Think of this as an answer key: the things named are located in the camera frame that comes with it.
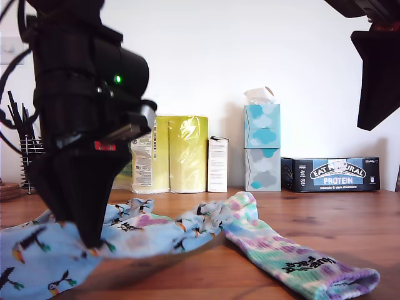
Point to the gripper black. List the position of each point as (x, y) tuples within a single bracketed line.
[(68, 122)]

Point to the yellow paper towel pack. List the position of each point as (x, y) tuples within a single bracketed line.
[(187, 150)]

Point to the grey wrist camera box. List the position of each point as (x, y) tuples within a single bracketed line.
[(148, 115)]

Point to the white wall light switch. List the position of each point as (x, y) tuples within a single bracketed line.
[(12, 43)]

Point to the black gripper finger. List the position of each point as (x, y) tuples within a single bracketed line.
[(381, 78)]

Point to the narrow white carton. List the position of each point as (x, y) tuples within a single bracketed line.
[(217, 165)]

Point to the black stick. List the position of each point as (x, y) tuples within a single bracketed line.
[(12, 100), (24, 111)]

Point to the white tissue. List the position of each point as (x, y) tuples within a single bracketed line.
[(257, 95)]

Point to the Eat Natural protein bar box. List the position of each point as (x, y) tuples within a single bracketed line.
[(337, 175)]

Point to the blue toucan print sock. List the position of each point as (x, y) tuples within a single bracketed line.
[(40, 265), (200, 225)]

